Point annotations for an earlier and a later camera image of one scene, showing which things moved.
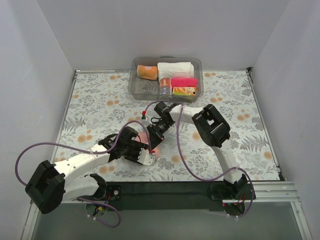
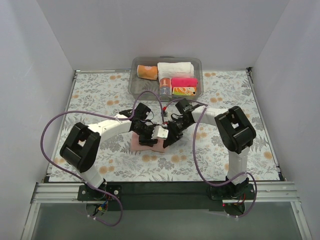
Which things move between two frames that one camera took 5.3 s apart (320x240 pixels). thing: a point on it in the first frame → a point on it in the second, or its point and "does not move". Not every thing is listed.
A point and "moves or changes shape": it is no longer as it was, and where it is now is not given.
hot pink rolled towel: [183, 82] does not move
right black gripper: [155, 133] → [172, 135]
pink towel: [143, 138] moves or changes shape
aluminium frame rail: [271, 191] does not move
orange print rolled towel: [190, 91] does not move
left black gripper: [135, 152] → [147, 136]
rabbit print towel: [165, 86] does not move
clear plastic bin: [166, 78] does not move
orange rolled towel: [147, 72] does not move
